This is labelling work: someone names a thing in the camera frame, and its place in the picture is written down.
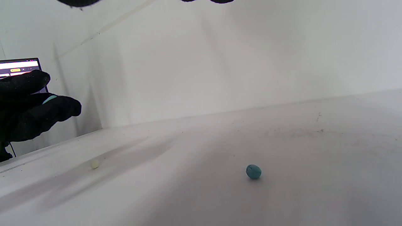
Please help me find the person's left hand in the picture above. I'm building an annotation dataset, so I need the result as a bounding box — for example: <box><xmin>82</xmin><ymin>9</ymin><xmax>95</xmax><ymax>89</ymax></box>
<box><xmin>0</xmin><ymin>70</ymin><xmax>82</xmax><ymax>143</ymax></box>

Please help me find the person's right hand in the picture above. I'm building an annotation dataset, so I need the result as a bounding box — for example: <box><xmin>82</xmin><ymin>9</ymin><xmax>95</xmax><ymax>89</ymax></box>
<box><xmin>57</xmin><ymin>0</ymin><xmax>234</xmax><ymax>8</ymax></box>

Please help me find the laptop screen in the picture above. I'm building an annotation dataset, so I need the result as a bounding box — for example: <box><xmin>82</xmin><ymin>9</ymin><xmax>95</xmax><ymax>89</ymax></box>
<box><xmin>0</xmin><ymin>58</ymin><xmax>49</xmax><ymax>157</ymax></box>

